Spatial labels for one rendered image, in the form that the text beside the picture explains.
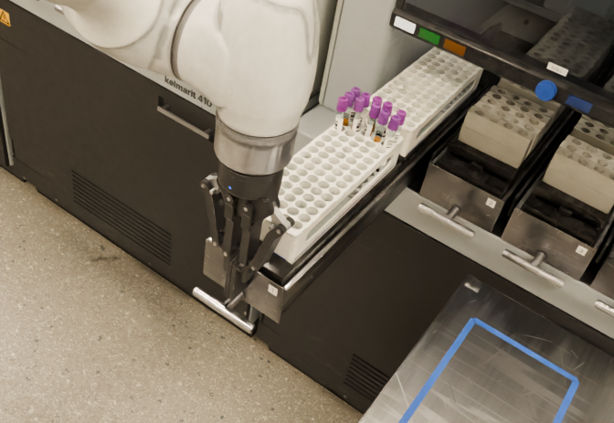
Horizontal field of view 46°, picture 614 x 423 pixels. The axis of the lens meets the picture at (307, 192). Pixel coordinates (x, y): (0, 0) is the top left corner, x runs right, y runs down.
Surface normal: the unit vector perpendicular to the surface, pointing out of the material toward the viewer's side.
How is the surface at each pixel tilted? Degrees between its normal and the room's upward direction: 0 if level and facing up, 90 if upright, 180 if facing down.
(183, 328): 0
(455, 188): 90
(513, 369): 0
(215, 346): 0
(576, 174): 90
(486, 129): 90
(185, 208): 90
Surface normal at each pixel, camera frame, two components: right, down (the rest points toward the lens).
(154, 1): 0.35, 0.14
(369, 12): -0.56, 0.48
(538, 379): 0.15, -0.74
